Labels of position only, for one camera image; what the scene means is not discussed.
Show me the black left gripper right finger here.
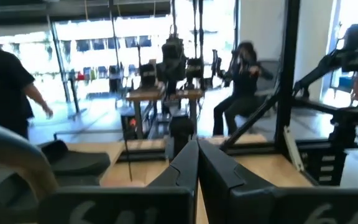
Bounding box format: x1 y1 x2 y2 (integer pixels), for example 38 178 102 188
199 140 358 224

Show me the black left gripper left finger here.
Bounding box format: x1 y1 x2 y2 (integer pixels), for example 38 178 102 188
38 139 200 224

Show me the black foam slide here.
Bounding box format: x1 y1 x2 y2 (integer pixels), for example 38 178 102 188
39 139 111 187

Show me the black box with orange light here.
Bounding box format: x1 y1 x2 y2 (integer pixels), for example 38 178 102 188
120 113 139 140

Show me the background wooden table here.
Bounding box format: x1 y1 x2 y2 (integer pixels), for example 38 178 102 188
126 86 204 140

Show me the person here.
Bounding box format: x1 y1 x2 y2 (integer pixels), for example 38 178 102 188
0 14 54 141
212 42 275 136

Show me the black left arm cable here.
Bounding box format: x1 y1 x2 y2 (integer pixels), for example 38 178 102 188
0 119 59 224

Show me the black aluminium rig frame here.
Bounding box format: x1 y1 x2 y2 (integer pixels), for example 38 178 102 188
116 0 358 187

